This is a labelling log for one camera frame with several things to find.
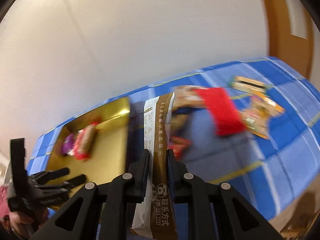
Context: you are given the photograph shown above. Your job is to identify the long brown white snack bar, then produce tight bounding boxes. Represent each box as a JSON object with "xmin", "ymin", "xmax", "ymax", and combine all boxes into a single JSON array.
[{"xmin": 131, "ymin": 93, "xmax": 178, "ymax": 239}]

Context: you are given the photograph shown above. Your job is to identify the purple snack packet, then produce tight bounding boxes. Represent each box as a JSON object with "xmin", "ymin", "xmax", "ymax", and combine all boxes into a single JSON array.
[{"xmin": 61, "ymin": 134, "xmax": 74, "ymax": 155}]

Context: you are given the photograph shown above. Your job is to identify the sesame bar red ends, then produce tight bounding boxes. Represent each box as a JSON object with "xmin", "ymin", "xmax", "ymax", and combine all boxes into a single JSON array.
[{"xmin": 75, "ymin": 122, "xmax": 98, "ymax": 160}]

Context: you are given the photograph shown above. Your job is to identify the small red candy packet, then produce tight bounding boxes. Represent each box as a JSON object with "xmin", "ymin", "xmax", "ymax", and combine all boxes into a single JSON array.
[{"xmin": 168, "ymin": 136, "xmax": 191, "ymax": 160}]

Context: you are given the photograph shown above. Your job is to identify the red snack packet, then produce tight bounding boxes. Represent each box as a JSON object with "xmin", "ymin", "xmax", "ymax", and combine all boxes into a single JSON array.
[{"xmin": 195, "ymin": 87, "xmax": 246, "ymax": 137}]

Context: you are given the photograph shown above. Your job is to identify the orange peanut snack bag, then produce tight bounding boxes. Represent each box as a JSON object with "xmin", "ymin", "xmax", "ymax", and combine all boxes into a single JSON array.
[{"xmin": 239, "ymin": 91, "xmax": 285, "ymax": 139}]

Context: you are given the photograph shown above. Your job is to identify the beige pastry packet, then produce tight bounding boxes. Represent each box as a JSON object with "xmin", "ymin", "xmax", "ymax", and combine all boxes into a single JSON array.
[{"xmin": 173, "ymin": 85, "xmax": 207, "ymax": 111}]

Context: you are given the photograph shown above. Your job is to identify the green-edged cracker packet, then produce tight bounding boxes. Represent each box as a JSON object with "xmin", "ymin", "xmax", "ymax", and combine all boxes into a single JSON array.
[{"xmin": 229, "ymin": 76, "xmax": 267, "ymax": 94}]

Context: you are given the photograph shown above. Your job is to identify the red white wafer packet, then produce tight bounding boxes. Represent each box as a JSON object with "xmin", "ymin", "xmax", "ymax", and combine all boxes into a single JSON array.
[{"xmin": 68, "ymin": 129, "xmax": 85, "ymax": 159}]

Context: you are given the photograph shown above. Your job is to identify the person left hand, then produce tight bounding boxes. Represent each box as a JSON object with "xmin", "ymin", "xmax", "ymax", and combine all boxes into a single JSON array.
[{"xmin": 9, "ymin": 208, "xmax": 49, "ymax": 239}]

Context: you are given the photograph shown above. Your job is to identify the gold tin tray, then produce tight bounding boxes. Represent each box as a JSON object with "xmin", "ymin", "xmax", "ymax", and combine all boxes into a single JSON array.
[{"xmin": 45, "ymin": 97, "xmax": 131, "ymax": 185}]

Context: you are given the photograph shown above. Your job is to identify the blue plaid tablecloth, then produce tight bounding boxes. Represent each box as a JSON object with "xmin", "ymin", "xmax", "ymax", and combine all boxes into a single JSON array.
[{"xmin": 125, "ymin": 57, "xmax": 319, "ymax": 219}]

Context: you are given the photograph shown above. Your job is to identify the wooden door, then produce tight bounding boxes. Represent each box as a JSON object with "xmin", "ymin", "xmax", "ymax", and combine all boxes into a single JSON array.
[{"xmin": 263, "ymin": 0, "xmax": 313, "ymax": 79}]

